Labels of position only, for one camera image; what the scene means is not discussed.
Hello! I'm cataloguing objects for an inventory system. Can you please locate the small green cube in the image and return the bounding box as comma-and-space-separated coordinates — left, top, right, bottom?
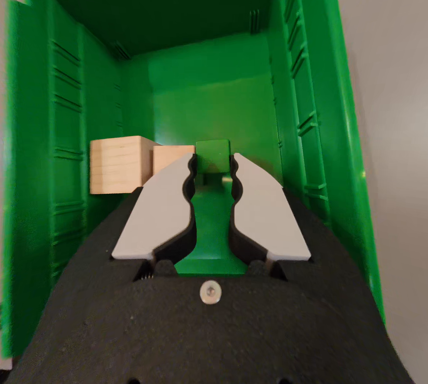
195, 139, 232, 174

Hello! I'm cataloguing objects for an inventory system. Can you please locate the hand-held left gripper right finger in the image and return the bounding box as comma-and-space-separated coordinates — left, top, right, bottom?
229, 152, 311, 274

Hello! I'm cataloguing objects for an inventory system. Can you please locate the large wooden cube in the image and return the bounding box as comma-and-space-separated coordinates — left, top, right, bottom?
90, 136, 155, 195

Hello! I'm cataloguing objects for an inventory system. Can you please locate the green plastic bin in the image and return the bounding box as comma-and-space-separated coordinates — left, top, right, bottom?
0, 0, 387, 359

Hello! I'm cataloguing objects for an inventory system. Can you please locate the grey desk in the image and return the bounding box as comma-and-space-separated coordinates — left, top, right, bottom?
0, 0, 428, 369

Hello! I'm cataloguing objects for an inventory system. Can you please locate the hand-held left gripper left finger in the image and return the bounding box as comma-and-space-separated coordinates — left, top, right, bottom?
111, 152, 197, 274

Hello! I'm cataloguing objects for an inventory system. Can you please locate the medium wooden cube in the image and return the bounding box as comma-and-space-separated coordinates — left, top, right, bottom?
153, 145, 196, 178

